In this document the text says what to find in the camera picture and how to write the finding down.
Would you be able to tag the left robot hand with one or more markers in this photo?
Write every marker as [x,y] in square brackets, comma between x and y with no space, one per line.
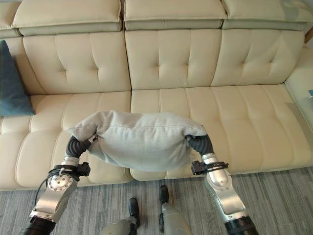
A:
[75,147]

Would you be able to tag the cream leather sofa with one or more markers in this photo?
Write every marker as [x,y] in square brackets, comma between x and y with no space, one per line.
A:
[156,85]

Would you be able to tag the light grey cushion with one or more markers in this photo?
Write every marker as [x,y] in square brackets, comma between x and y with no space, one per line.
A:
[138,139]

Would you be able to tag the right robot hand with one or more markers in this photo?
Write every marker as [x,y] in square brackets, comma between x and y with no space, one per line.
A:
[203,145]

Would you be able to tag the teal cushion corner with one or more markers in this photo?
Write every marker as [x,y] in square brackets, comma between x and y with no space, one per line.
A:
[310,94]

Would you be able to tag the dark blue cushion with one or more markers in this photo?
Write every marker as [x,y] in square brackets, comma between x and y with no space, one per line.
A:
[12,85]

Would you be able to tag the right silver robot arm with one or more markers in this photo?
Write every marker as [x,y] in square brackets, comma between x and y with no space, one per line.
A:
[221,188]

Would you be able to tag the left silver robot leg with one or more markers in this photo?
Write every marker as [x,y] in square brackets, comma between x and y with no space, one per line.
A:
[126,218]

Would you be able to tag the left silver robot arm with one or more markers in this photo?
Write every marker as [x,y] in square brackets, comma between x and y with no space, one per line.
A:
[52,191]

